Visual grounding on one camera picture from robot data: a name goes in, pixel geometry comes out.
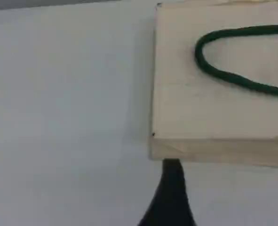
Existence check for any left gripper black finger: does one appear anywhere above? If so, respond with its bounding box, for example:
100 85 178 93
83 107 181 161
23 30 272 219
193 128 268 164
137 159 197 226

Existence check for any dark green rope handle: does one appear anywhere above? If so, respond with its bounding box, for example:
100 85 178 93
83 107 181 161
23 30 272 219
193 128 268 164
194 21 278 99

